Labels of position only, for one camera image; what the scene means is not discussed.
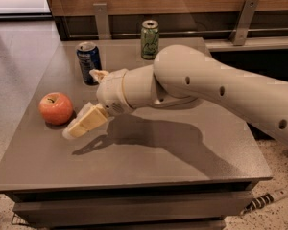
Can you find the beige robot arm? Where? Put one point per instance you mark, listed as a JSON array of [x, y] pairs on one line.
[[178, 76]]

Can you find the green soda can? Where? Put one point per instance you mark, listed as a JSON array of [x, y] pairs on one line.
[[149, 39]]

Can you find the metal rail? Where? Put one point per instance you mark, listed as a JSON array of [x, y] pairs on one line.
[[206, 34]]

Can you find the red orange apple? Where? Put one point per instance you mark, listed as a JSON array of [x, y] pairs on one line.
[[55, 108]]

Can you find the metal bracket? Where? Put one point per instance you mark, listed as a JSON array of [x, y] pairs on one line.
[[102, 21], [239, 34]]

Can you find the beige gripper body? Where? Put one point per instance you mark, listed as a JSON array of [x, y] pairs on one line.
[[111, 92]]

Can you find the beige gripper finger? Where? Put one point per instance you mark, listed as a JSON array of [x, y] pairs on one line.
[[89, 117], [98, 75]]

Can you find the left metal bracket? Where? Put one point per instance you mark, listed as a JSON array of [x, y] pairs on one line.
[[102, 21]]

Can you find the blue soda can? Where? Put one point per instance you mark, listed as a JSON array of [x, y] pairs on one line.
[[89, 59]]

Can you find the grey cabinet drawer front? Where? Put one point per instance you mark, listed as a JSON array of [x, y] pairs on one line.
[[130, 209]]

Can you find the right metal bracket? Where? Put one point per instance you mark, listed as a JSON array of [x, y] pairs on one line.
[[239, 34]]

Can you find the grey side ledge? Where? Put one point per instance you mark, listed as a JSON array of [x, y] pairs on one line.
[[251, 44]]

